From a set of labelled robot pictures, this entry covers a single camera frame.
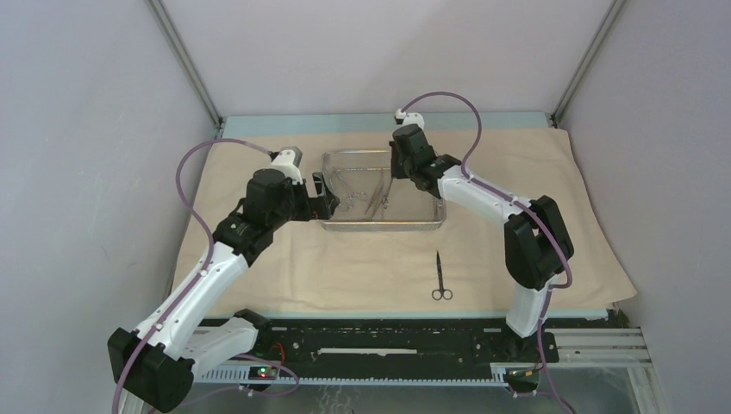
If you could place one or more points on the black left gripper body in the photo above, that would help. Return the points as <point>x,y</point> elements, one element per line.
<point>296,205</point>

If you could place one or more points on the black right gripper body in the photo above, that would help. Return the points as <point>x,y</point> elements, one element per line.
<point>399,168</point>

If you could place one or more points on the metal surgical instrument tray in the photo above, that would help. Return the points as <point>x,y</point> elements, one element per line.
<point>355,175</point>

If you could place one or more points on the beige cloth wrap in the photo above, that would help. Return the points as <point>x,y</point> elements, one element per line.
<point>311,272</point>

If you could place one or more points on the metal surgical scissors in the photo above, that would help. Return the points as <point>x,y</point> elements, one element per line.
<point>440,292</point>

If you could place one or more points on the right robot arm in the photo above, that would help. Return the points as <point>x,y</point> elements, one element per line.
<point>536,241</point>

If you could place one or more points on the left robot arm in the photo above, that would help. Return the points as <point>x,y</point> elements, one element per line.
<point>159,360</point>

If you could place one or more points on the metal surgical forceps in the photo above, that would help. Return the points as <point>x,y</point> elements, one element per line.
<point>378,201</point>

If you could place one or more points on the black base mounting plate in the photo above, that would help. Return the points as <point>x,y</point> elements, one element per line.
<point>316,342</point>

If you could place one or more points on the aluminium frame rail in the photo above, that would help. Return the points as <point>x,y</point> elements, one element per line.
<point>580,345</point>

